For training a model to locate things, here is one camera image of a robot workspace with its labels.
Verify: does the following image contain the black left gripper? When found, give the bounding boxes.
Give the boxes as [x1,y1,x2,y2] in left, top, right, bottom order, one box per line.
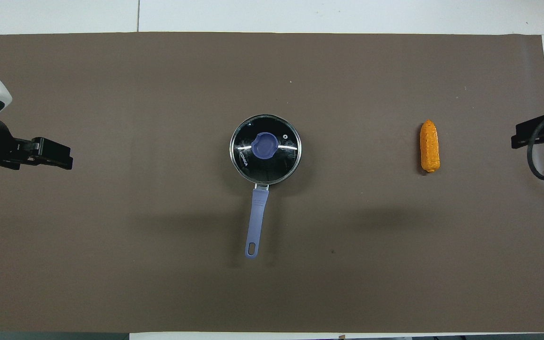
[2,136,74,170]

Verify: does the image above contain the glass lid with blue knob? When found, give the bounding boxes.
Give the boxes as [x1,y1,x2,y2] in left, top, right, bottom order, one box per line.
[230,115,301,184]

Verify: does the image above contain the steel pot with blue handle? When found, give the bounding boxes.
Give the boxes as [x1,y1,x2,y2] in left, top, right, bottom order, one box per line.
[229,114,302,259]

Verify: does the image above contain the brown table mat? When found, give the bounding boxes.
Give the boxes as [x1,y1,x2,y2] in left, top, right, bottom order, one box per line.
[0,32,544,333]

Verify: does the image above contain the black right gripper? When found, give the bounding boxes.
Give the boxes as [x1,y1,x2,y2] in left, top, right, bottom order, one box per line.
[511,113,544,154]

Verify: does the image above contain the orange toy corn cob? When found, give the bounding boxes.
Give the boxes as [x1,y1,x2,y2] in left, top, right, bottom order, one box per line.
[419,119,441,174]

